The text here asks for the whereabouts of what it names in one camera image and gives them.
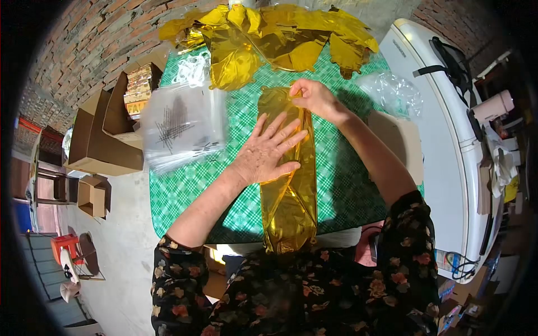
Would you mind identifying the person's right hand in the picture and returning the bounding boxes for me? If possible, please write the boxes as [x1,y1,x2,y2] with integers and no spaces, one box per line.
[289,78,350,126]

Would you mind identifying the person's left hand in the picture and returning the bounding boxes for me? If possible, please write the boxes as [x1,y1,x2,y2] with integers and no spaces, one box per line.
[232,112,309,185]

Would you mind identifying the person's right fingers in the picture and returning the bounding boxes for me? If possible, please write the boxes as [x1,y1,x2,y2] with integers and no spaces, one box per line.
[289,78,316,98]

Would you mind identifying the person's left ring finger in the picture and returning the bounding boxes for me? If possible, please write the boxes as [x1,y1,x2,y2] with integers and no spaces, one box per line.
[265,112,288,136]

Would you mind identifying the person's left middle finger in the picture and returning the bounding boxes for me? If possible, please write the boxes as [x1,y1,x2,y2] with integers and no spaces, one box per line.
[272,118,302,143]

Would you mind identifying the person's left index finger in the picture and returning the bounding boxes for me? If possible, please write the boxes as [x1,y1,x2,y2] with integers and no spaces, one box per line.
[279,129,309,154]

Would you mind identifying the person's right thumb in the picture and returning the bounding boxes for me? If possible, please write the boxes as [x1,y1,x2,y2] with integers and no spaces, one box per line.
[294,94,317,111]

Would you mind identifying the person's left thumb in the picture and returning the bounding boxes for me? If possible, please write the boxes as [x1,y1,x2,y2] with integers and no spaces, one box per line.
[269,162,302,179]

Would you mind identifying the gold foil balloon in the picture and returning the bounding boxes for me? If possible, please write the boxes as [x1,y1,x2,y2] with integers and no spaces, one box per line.
[257,85,318,255]

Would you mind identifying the green checked tablecloth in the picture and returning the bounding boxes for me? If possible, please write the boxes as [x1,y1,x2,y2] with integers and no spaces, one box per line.
[150,44,425,245]

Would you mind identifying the pile of gold foil balloons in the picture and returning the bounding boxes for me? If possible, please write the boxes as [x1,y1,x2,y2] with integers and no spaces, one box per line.
[158,4,380,91]

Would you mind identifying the stack of clear plastic bags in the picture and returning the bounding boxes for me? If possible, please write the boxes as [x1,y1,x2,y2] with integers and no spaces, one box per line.
[141,82,229,174]

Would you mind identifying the crumpled clear plastic bag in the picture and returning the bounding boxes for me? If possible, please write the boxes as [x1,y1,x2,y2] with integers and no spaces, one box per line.
[357,71,423,119]

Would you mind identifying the beige cardboard sheet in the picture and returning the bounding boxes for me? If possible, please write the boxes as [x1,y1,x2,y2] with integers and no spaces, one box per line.
[367,111,424,185]

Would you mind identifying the person's body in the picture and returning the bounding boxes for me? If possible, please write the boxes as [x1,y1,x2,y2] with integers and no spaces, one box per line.
[150,190,440,336]

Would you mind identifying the cardboard box of packets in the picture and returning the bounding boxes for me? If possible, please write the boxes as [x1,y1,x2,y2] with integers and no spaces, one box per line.
[103,62,164,150]

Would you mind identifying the white chest freezer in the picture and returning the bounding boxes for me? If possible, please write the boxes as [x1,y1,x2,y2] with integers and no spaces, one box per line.
[378,18,505,284]

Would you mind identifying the large open cardboard box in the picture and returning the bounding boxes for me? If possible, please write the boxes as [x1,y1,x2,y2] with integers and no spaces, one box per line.
[67,89,144,177]

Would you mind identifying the small open cardboard box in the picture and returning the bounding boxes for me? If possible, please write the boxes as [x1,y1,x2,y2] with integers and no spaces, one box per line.
[78,175,109,218]

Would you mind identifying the pink cup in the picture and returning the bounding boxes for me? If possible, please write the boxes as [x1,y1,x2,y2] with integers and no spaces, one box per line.
[471,90,515,123]

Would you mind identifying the red plastic stool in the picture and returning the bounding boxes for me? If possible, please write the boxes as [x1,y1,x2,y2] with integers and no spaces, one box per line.
[50,234,84,265]

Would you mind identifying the black strap bag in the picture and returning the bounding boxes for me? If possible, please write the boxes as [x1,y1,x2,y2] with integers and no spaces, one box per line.
[413,37,478,108]

